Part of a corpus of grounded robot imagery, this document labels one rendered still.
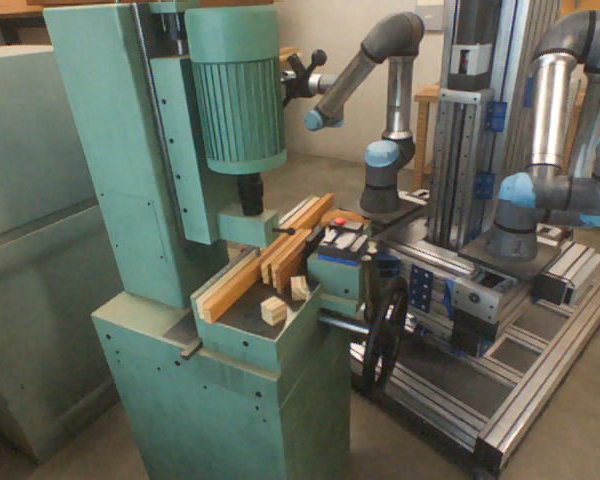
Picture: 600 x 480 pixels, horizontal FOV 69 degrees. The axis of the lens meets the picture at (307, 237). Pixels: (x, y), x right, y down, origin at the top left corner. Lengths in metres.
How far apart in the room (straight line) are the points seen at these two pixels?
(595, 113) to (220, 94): 0.89
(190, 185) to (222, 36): 0.34
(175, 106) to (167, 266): 0.40
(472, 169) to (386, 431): 1.06
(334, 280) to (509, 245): 0.56
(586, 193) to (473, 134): 0.49
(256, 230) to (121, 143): 0.36
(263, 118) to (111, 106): 0.34
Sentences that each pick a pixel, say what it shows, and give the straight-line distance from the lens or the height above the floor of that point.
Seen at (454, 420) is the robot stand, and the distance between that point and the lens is 1.69.
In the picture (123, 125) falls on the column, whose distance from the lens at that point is 1.05.
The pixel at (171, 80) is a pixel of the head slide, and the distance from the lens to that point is 0.98.
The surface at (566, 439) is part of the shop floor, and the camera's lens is 2.07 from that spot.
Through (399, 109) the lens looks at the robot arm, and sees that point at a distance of 1.64.
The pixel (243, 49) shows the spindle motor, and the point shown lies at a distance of 0.86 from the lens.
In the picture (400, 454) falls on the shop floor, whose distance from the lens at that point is 1.85.
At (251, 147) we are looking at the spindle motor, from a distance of 0.90.
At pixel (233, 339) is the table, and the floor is 0.87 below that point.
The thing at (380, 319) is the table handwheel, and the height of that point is 0.92.
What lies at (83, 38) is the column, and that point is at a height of 1.46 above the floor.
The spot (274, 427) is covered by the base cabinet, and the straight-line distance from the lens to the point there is 1.10.
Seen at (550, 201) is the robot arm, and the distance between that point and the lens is 1.06.
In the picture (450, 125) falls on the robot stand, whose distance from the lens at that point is 1.49.
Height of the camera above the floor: 1.51
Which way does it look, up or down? 29 degrees down
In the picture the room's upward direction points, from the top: 3 degrees counter-clockwise
